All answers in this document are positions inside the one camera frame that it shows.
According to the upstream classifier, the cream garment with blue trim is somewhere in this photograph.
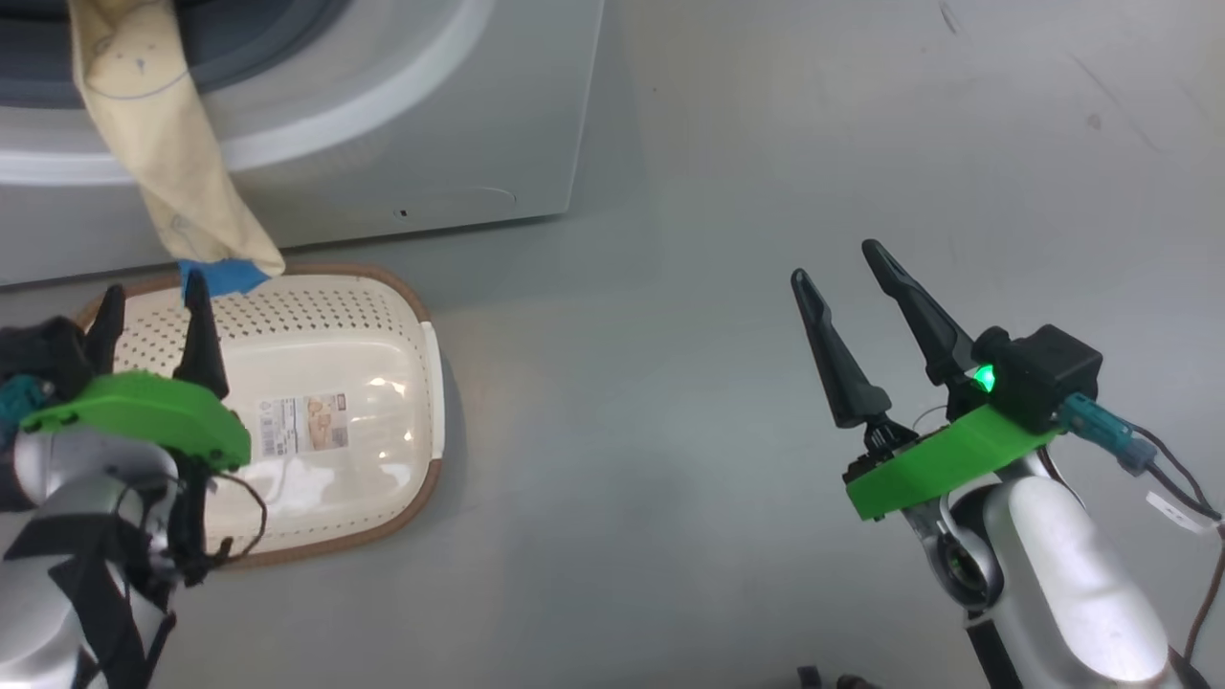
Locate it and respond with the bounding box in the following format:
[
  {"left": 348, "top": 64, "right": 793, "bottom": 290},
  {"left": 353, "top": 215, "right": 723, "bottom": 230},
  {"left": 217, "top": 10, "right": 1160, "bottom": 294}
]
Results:
[{"left": 67, "top": 0, "right": 287, "bottom": 299}]

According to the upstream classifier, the left camera cable teal connector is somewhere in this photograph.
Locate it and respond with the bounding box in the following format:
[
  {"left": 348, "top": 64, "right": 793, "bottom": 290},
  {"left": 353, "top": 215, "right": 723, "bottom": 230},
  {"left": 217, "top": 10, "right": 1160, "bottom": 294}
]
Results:
[{"left": 0, "top": 375, "right": 55, "bottom": 451}]

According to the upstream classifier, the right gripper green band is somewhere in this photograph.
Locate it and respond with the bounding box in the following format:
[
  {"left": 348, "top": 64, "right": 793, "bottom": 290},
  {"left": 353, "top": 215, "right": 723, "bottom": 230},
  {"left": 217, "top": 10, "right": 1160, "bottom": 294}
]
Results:
[{"left": 791, "top": 239, "right": 1059, "bottom": 522}]

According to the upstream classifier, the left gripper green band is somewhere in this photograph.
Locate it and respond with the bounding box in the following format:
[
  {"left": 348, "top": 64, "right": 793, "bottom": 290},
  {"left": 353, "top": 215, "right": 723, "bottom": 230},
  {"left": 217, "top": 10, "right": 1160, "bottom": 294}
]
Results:
[{"left": 19, "top": 270, "right": 253, "bottom": 471}]

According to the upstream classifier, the thin black left gripper cable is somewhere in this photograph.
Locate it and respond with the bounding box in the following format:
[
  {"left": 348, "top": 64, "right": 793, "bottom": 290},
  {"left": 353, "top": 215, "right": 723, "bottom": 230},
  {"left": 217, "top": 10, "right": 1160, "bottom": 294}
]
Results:
[{"left": 187, "top": 467, "right": 271, "bottom": 575}]

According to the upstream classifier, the camera cable teal connector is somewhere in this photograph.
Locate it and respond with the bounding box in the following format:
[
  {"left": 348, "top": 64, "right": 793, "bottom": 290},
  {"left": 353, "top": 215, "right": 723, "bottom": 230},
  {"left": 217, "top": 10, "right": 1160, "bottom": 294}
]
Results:
[
  {"left": 0, "top": 375, "right": 55, "bottom": 451},
  {"left": 1058, "top": 392, "right": 1225, "bottom": 671}
]

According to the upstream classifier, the cream plastic laundry basket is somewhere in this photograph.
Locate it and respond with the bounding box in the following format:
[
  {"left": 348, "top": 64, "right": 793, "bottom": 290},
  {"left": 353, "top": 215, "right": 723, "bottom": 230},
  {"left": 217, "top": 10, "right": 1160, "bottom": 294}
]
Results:
[{"left": 75, "top": 265, "right": 448, "bottom": 571}]

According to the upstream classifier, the paper product label sticker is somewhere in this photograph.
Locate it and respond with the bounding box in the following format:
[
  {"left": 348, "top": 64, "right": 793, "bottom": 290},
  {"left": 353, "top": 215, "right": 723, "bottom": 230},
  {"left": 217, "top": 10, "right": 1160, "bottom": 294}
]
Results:
[{"left": 256, "top": 392, "right": 351, "bottom": 459}]

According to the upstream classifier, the white front-load washing machine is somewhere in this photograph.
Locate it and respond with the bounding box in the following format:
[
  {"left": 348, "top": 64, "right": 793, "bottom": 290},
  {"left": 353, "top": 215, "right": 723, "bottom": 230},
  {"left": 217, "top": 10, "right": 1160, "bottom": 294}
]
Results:
[{"left": 0, "top": 0, "right": 607, "bottom": 288}]

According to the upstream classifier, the white cable tag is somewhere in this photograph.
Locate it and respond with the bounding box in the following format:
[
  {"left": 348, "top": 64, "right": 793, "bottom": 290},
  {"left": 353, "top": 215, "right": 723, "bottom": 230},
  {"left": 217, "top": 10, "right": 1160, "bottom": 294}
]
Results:
[{"left": 1146, "top": 492, "right": 1213, "bottom": 536}]

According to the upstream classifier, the right camera cable teal connector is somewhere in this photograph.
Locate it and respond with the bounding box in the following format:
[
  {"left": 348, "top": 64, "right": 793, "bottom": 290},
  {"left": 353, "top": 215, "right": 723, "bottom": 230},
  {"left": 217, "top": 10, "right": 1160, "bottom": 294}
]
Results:
[{"left": 1058, "top": 392, "right": 1225, "bottom": 671}]

